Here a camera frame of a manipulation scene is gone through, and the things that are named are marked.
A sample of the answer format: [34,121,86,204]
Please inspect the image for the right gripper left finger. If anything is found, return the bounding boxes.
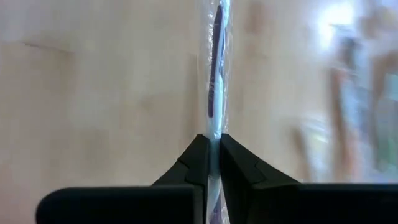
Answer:
[35,134,210,224]

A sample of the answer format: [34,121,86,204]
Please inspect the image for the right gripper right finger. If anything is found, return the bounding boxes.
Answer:
[220,134,398,224]

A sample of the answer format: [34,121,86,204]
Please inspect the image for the purple white toothbrush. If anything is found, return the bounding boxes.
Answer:
[198,0,233,224]
[338,34,374,141]

